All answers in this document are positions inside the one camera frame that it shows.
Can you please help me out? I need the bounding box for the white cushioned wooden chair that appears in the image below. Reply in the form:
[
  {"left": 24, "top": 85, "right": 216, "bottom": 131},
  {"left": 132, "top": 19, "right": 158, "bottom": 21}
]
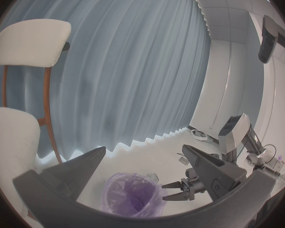
[{"left": 0, "top": 19, "right": 72, "bottom": 225}]

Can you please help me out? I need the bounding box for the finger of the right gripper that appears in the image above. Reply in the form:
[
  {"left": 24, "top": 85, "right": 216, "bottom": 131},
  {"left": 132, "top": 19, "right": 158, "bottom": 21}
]
[
  {"left": 161, "top": 181, "right": 182, "bottom": 189},
  {"left": 162, "top": 191, "right": 185, "bottom": 201}
]

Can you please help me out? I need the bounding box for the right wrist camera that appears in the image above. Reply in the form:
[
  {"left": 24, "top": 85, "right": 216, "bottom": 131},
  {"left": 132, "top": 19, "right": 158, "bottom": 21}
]
[{"left": 185, "top": 168, "right": 200, "bottom": 181}]

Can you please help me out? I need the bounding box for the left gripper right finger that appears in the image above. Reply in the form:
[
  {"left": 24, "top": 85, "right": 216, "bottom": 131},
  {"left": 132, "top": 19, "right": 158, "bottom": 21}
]
[{"left": 182, "top": 144, "right": 248, "bottom": 202}]

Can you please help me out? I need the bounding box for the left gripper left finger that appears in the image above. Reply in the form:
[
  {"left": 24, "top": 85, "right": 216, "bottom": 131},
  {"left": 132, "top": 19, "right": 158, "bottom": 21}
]
[{"left": 39, "top": 146, "right": 106, "bottom": 201}]

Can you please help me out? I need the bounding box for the pale blue curtain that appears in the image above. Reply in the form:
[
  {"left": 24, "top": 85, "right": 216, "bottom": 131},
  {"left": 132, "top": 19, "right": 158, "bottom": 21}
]
[{"left": 0, "top": 0, "right": 212, "bottom": 161}]

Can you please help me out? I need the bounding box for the white trash bin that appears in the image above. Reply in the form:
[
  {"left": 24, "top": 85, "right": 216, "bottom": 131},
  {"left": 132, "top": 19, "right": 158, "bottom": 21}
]
[{"left": 101, "top": 175, "right": 165, "bottom": 217}]

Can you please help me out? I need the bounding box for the purple plastic bag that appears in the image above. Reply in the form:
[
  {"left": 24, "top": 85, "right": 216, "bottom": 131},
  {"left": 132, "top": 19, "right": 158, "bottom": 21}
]
[{"left": 100, "top": 172, "right": 169, "bottom": 217}]

